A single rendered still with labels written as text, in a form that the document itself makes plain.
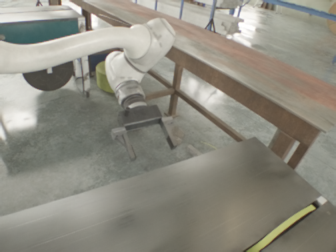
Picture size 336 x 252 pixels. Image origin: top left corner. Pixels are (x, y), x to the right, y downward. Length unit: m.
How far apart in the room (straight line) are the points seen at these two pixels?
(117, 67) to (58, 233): 0.52
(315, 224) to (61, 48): 0.69
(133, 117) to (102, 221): 0.34
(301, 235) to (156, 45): 0.59
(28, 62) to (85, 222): 0.36
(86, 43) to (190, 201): 0.44
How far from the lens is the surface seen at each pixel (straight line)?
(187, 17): 4.90
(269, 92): 0.85
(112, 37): 0.61
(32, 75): 2.22
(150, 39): 0.66
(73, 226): 0.45
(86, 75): 2.09
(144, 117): 0.68
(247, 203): 0.52
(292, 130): 0.81
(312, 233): 0.55
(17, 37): 1.91
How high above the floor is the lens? 1.12
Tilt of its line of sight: 37 degrees down
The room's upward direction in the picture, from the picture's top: 9 degrees clockwise
